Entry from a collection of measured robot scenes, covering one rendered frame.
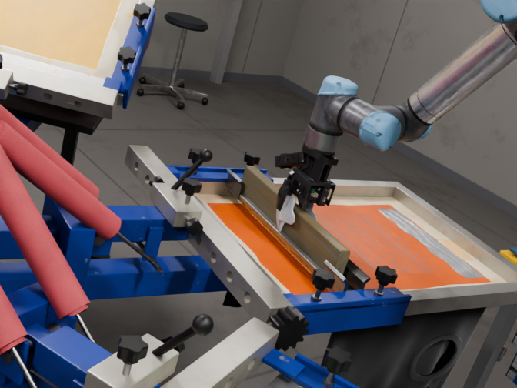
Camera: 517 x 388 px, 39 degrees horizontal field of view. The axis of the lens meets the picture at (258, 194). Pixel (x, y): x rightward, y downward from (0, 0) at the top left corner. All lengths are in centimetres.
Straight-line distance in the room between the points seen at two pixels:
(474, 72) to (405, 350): 69
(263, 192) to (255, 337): 61
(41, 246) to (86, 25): 98
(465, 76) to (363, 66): 513
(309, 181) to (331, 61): 532
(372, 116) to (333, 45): 541
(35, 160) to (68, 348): 34
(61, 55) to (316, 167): 73
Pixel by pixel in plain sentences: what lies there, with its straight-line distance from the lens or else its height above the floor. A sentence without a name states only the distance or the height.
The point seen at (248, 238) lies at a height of 96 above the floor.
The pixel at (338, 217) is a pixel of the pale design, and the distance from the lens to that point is 192.
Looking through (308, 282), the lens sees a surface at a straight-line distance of 155.
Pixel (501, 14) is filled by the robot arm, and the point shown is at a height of 159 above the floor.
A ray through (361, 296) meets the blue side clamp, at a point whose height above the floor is 100.
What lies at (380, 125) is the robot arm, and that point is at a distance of 143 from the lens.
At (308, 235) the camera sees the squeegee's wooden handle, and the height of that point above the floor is 103.
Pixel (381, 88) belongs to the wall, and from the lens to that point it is 644.
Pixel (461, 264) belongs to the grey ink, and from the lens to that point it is 190.
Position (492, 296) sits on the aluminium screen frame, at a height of 98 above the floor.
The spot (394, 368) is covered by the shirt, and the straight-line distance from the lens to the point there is 182.
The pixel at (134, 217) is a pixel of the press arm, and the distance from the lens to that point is 142.
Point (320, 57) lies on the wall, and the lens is 695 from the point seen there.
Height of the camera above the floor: 167
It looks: 22 degrees down
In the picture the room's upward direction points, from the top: 16 degrees clockwise
